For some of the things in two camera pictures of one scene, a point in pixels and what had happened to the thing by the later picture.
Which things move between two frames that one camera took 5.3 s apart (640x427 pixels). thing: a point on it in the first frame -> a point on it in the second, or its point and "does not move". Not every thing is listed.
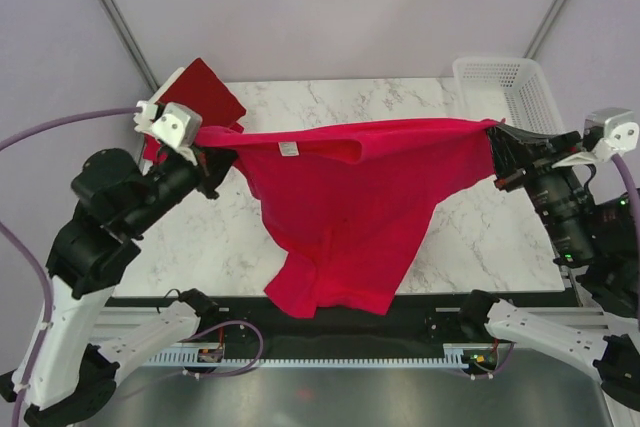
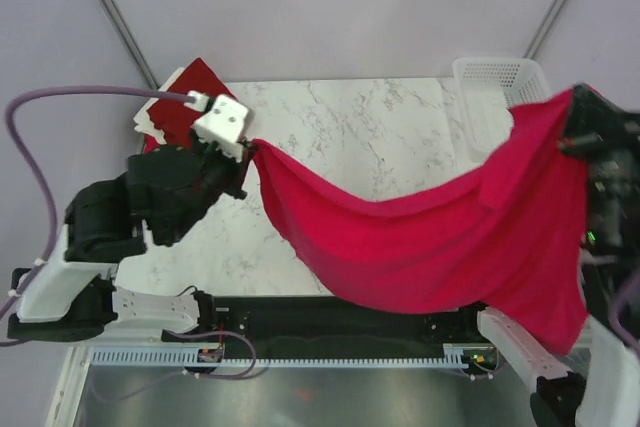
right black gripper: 511,150 -> 593,121
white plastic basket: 510,91 does not move
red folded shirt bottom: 151,149 does not move
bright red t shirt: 344,204 -> 509,242
